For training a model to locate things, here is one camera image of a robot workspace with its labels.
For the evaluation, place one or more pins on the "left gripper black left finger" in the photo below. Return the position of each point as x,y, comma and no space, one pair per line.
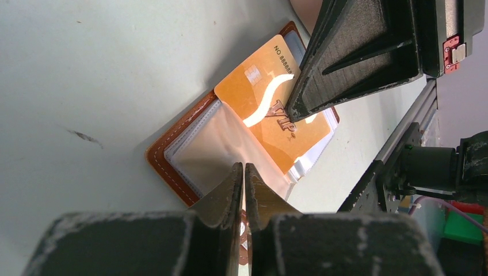
202,240

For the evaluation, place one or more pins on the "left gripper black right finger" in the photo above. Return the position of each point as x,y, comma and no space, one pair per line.
284,241

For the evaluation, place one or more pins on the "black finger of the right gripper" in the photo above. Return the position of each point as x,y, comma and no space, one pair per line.
358,48

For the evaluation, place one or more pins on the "pink oval tray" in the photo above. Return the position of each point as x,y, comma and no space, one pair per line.
308,12

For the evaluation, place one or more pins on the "brown leather card holder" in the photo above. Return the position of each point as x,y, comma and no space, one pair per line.
195,154

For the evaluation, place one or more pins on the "gold VIP credit card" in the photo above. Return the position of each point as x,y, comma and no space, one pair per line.
257,90

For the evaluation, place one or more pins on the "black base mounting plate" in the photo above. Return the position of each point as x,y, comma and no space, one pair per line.
378,188

